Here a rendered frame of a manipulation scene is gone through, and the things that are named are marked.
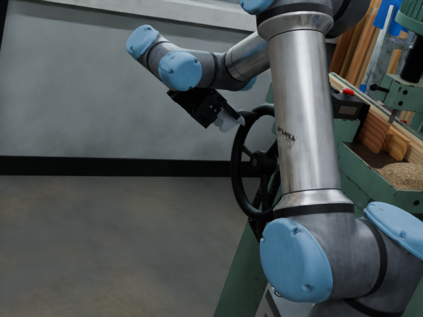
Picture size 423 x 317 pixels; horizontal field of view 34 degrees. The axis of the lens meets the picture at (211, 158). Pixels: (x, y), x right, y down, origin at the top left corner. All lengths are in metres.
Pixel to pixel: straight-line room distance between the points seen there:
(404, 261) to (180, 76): 0.57
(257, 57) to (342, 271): 0.52
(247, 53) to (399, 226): 0.49
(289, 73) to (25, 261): 1.67
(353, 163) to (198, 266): 1.17
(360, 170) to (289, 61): 0.69
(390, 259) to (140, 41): 0.70
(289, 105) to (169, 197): 2.15
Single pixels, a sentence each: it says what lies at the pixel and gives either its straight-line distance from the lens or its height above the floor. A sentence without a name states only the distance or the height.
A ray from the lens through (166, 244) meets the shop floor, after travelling 2.77.
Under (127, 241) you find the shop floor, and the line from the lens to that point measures 2.72.
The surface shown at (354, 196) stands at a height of 0.81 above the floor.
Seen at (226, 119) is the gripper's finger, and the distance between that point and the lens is 1.59.
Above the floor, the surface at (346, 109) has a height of 0.99.
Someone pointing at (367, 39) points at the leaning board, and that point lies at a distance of 3.19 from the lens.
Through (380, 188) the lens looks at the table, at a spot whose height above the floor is 0.88.
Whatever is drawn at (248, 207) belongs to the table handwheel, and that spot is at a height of 0.69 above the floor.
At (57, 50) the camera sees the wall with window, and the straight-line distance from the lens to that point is 2.80.
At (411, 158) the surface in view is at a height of 0.91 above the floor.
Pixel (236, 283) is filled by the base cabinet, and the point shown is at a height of 0.31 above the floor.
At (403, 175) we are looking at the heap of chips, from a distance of 1.60.
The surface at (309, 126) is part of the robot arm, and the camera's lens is 0.98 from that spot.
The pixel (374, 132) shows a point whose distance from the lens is 1.74.
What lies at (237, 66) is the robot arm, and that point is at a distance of 1.37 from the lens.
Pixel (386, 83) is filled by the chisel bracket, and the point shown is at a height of 1.05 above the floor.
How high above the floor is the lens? 1.46
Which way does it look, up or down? 24 degrees down
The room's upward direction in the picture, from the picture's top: 18 degrees clockwise
